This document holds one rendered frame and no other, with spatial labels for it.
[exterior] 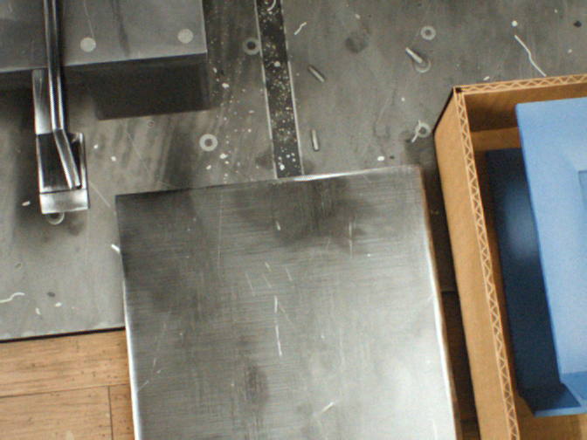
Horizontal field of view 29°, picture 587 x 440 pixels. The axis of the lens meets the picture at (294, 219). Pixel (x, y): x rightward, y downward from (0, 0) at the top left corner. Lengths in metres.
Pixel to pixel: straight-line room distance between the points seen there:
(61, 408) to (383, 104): 0.25
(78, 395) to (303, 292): 0.13
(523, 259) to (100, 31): 0.26
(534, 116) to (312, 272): 0.14
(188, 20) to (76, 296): 0.16
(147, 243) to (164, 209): 0.02
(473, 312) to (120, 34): 0.23
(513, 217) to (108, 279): 0.23
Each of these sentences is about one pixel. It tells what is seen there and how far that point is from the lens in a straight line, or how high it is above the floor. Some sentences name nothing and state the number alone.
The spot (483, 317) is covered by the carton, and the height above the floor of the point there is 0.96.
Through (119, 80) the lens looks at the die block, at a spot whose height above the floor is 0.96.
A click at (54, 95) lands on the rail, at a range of 0.58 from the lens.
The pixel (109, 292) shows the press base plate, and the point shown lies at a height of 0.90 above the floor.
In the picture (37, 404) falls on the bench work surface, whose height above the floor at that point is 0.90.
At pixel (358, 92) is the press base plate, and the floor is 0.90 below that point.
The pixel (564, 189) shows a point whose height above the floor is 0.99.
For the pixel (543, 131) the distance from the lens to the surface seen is 0.59.
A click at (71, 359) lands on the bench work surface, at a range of 0.64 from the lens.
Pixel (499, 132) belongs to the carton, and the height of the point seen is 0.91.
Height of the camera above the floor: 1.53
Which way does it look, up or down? 75 degrees down
